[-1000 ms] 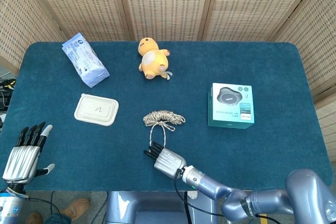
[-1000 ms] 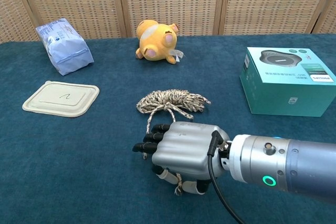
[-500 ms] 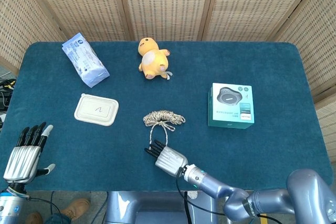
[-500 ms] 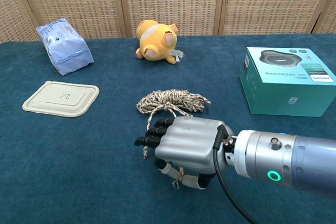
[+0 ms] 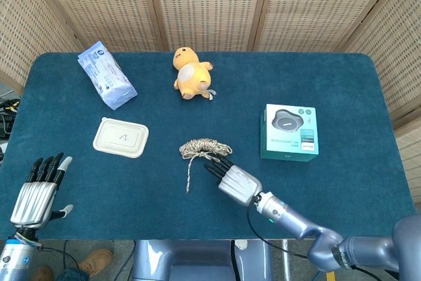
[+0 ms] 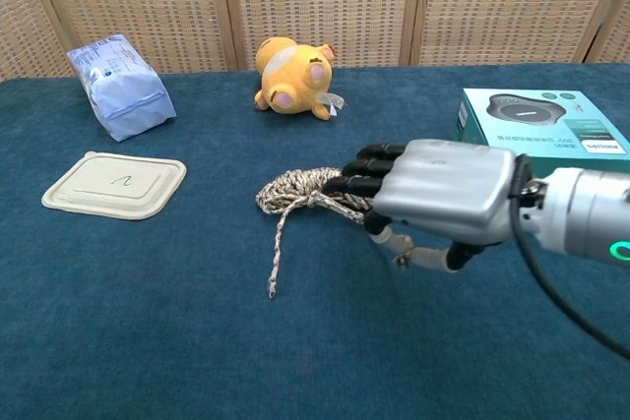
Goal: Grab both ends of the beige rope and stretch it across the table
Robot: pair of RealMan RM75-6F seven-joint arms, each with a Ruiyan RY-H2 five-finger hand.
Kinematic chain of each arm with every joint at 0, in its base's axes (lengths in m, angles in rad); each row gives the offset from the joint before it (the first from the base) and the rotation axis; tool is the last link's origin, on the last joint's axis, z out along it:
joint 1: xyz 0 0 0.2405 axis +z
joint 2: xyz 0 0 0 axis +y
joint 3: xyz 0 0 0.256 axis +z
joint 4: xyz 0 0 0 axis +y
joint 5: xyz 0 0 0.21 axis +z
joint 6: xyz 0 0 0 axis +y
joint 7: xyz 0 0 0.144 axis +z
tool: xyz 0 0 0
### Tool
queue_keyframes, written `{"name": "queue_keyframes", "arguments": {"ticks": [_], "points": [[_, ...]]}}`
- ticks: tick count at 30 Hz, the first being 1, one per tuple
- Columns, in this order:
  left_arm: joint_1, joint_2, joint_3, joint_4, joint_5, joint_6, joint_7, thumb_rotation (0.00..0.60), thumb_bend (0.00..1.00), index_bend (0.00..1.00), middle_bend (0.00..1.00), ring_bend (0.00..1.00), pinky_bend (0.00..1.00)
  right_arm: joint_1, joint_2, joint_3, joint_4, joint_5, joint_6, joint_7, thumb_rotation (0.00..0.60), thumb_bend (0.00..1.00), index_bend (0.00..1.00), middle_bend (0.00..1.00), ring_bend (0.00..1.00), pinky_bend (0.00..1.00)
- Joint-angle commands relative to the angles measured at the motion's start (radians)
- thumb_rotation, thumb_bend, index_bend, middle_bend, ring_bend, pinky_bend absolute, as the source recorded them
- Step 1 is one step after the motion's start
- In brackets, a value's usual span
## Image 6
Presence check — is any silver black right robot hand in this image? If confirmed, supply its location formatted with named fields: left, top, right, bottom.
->
left=322, top=139, right=518, bottom=273

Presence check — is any teal speaker box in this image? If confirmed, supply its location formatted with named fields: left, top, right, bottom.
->
left=451, top=88, right=630, bottom=180

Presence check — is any beige braided rope bundle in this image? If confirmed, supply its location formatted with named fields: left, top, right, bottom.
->
left=254, top=166, right=413, bottom=300

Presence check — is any beige container lid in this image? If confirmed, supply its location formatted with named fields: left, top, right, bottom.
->
left=40, top=150, right=188, bottom=221

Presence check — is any yellow plush toy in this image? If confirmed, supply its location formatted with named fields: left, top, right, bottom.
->
left=253, top=36, right=347, bottom=122

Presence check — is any pale blue plastic package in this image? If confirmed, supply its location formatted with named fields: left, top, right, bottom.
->
left=66, top=34, right=177, bottom=143

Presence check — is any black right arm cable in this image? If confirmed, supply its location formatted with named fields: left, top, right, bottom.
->
left=509, top=153, right=630, bottom=361

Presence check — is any teal table cloth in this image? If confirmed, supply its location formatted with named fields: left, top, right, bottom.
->
left=0, top=63, right=630, bottom=420

